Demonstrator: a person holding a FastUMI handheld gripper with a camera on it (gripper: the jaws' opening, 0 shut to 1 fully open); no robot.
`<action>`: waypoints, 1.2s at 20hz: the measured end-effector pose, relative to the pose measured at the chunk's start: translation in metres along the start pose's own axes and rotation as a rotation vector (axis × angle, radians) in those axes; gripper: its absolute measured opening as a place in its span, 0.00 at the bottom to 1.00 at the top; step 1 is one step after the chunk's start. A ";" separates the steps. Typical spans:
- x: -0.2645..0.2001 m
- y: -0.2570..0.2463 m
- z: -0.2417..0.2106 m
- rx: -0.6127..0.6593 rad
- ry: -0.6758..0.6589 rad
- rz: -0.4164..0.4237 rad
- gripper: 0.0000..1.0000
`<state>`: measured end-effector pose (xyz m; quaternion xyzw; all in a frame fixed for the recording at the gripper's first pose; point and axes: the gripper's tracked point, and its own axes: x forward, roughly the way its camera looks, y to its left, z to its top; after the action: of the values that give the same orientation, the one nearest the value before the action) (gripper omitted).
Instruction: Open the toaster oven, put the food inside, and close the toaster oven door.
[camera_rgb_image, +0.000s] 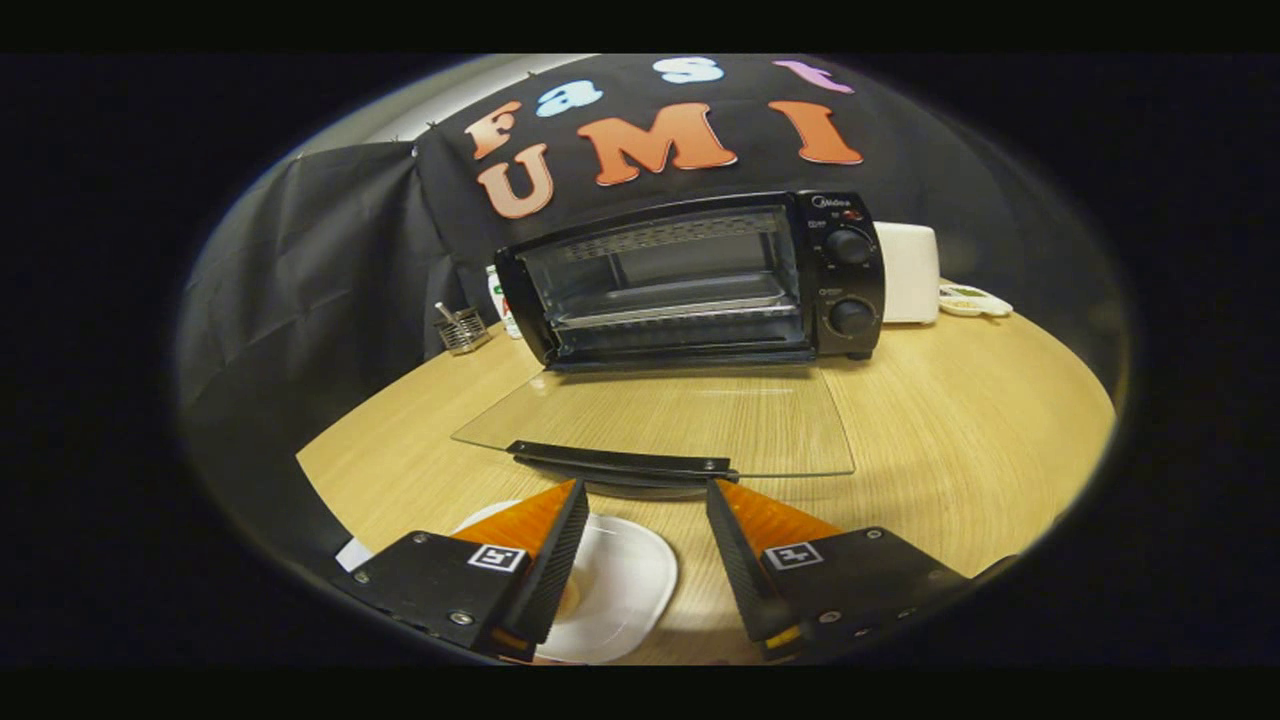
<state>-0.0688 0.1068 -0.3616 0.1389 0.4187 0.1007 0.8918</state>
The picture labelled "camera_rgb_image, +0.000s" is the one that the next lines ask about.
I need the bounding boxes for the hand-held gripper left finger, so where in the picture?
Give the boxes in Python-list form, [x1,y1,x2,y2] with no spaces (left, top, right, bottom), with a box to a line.
[332,479,590,663]

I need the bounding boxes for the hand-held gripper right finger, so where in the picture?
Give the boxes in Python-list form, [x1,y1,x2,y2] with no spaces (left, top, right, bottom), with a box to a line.
[706,479,973,661]

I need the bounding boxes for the black toaster oven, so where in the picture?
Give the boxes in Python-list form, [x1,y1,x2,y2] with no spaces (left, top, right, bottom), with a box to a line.
[450,190,887,501]

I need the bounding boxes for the white bread toaster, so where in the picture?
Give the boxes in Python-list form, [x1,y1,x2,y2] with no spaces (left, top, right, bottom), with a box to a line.
[873,222,941,325]

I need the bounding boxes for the white plate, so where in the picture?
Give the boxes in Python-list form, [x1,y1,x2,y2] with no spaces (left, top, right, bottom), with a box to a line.
[450,500,679,665]

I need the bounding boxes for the white plastic bottle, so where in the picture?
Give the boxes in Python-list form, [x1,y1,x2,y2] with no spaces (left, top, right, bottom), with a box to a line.
[486,265,521,339]

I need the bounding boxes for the white divided sauce dish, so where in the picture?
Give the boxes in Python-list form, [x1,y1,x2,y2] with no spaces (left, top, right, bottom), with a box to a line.
[938,284,1013,319]

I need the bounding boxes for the wire mesh holder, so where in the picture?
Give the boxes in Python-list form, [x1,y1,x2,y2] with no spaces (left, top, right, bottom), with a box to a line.
[434,302,491,356]

